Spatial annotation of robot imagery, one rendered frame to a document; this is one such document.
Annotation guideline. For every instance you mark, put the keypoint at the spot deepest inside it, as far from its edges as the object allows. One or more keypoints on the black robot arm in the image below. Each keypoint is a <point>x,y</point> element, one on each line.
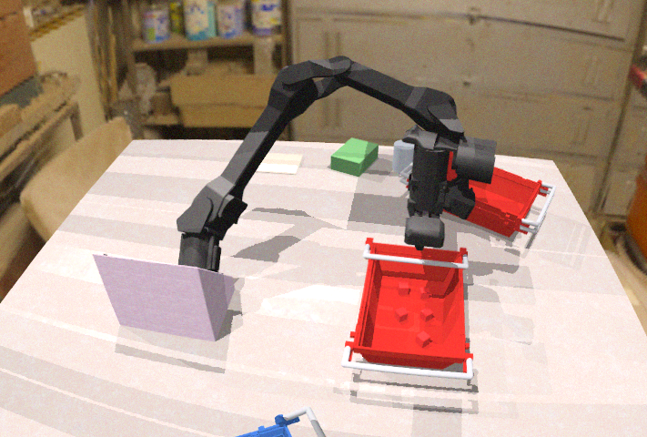
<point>217,207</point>

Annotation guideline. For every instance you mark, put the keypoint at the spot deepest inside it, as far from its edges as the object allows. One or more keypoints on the green rectangular block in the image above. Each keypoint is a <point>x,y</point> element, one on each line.
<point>354,157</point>

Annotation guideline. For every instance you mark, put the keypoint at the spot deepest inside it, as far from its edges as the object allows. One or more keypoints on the blue plastic tray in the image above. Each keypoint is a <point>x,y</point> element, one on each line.
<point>280,429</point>

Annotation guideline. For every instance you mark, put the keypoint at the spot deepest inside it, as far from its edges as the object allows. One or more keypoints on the light grey cylinder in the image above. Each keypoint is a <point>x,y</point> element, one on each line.
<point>402,155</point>

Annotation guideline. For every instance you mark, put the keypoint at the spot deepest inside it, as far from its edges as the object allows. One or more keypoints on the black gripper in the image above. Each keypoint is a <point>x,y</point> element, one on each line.
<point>424,227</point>

